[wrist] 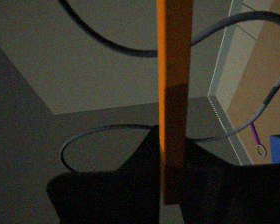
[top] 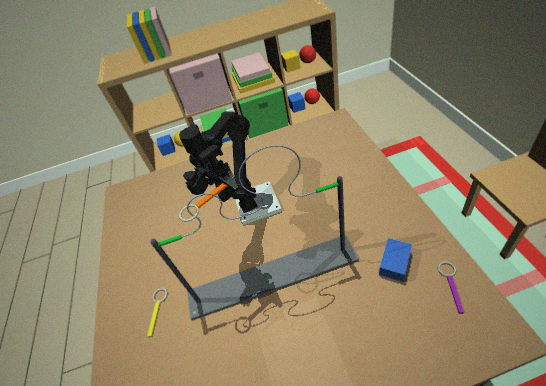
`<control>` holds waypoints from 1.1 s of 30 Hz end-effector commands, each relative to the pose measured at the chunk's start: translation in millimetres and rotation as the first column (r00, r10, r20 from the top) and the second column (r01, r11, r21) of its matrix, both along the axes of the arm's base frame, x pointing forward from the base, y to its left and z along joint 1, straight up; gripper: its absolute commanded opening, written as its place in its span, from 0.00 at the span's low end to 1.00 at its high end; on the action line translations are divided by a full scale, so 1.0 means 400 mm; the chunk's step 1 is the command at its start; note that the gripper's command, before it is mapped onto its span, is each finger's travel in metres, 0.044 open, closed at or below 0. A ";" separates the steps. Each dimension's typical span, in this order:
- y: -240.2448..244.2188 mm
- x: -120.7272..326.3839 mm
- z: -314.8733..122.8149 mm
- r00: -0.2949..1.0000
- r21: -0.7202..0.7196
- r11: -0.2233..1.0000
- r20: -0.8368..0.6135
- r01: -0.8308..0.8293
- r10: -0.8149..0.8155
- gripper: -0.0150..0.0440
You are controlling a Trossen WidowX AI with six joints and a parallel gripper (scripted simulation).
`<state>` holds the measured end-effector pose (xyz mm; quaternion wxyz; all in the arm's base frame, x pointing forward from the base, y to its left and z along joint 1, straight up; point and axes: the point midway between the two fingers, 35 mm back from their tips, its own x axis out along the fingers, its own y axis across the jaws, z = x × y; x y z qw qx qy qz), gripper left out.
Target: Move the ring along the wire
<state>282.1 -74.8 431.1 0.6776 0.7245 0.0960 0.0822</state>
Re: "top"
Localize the blue rectangular block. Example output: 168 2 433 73
379 238 413 282

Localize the grey loop with purple handle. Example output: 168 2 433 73
437 262 464 313

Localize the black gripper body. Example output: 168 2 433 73
197 145 239 202

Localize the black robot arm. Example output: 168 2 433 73
179 112 258 213

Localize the yellow handle with grey loop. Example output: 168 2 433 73
148 288 167 337

